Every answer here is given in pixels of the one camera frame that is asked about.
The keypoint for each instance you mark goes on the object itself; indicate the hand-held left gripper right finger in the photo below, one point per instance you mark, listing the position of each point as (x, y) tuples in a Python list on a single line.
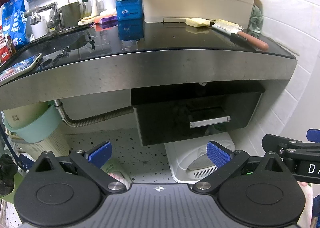
[(216, 154)]

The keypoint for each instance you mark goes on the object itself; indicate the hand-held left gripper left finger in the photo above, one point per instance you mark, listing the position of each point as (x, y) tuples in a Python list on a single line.
[(101, 154)]

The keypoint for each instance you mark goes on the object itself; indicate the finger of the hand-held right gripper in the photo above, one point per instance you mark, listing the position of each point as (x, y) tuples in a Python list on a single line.
[(275, 141), (313, 134)]

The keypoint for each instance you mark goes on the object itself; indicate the black glossy drawer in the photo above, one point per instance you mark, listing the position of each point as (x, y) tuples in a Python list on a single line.
[(175, 117)]

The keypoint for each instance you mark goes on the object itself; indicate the black drawer cabinet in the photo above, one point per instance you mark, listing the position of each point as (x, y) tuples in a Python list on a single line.
[(197, 95)]

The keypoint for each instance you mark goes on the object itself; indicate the white plastic drawer latch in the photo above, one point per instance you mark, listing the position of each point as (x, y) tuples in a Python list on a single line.
[(202, 83)]

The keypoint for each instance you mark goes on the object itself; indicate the pale green tube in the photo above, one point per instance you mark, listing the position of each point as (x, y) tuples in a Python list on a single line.
[(112, 166)]

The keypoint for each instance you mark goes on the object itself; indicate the cream perforated laundry basket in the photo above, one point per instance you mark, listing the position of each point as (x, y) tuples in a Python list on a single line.
[(50, 147)]

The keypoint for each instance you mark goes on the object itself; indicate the mint green plastic basket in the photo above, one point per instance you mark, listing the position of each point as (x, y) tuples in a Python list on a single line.
[(37, 127)]

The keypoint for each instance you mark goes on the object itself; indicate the dark cloth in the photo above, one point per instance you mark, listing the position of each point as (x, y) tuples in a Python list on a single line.
[(6, 173)]

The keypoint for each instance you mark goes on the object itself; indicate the steel-edged black vanity counter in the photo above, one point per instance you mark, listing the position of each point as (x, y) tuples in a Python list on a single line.
[(150, 67)]

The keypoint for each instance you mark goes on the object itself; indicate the smartphone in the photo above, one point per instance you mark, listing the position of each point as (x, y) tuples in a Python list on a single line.
[(20, 67)]

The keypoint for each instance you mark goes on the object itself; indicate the green cloth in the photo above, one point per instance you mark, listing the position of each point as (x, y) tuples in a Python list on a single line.
[(256, 19)]

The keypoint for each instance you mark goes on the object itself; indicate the yellow soap bar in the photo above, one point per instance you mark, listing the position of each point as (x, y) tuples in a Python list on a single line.
[(197, 22)]

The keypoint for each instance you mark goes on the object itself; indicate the purple and pink packet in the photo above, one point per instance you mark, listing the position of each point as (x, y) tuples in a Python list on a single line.
[(107, 20)]

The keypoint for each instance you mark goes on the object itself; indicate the white cup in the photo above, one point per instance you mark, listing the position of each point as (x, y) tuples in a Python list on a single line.
[(39, 29)]

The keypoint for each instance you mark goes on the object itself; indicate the olive green mug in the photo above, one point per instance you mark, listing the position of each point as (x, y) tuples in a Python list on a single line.
[(71, 15)]

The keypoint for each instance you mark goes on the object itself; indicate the small brown bottle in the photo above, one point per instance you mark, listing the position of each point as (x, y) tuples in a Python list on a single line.
[(10, 44)]

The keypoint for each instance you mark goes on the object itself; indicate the red packets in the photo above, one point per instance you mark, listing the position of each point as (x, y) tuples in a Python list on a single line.
[(3, 47)]

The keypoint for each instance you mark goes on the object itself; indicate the white tube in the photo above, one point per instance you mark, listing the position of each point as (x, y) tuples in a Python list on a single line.
[(95, 8)]

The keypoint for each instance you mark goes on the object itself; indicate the blue box with cartoon eyes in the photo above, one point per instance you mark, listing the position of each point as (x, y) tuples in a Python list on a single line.
[(128, 10)]

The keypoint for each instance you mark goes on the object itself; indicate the chrome faucet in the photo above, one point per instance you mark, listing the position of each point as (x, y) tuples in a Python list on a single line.
[(53, 15)]

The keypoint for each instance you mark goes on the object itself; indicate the clear pump dispenser bottle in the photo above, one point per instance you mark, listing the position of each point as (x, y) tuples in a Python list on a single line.
[(85, 5)]

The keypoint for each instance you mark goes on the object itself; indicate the blue printed bag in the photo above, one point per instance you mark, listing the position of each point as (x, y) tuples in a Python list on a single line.
[(13, 17)]

